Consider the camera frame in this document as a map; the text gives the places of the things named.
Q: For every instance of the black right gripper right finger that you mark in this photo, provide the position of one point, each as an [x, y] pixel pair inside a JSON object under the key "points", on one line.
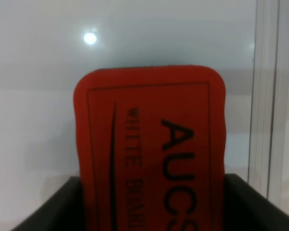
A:
{"points": [[244, 209]]}

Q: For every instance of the white board with grey frame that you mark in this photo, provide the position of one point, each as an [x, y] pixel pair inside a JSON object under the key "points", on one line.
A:
{"points": [[47, 46]]}

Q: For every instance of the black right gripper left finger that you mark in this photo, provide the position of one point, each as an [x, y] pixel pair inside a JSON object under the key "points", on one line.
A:
{"points": [[64, 211]]}

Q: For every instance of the red whiteboard eraser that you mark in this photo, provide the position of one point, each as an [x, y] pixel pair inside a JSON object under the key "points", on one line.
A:
{"points": [[151, 144]]}

